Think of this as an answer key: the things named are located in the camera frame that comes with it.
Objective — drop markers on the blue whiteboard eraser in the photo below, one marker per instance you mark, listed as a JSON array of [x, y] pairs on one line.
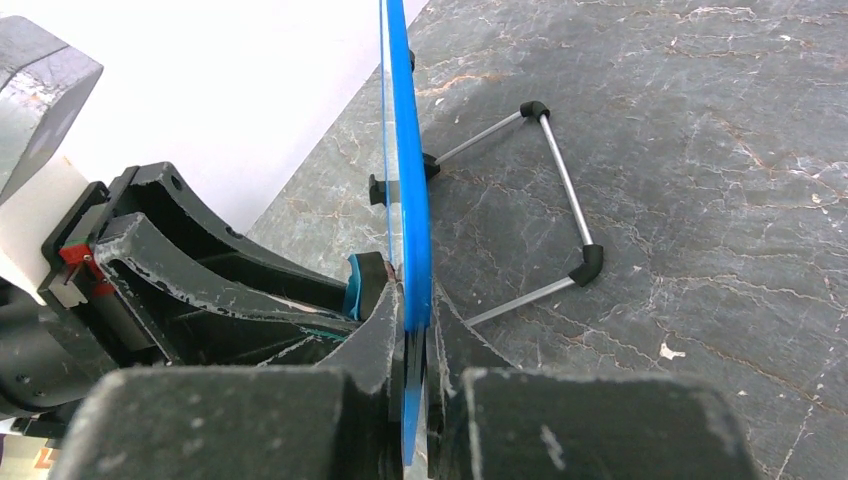
[[368, 277]]

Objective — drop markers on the silver whiteboard wire stand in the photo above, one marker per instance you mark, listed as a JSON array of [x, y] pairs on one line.
[[505, 219]]

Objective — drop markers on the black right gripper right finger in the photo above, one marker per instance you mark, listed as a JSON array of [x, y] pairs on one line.
[[492, 420]]

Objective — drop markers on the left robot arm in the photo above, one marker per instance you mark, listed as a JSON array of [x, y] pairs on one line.
[[45, 82]]

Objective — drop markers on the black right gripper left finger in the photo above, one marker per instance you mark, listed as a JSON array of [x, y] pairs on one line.
[[337, 419]]

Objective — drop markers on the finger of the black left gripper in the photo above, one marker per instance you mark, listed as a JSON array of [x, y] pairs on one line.
[[197, 317], [161, 193]]

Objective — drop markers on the blue framed whiteboard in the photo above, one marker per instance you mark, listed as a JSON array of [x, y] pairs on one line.
[[407, 211]]

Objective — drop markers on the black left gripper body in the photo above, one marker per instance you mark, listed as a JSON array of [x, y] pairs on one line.
[[62, 323]]

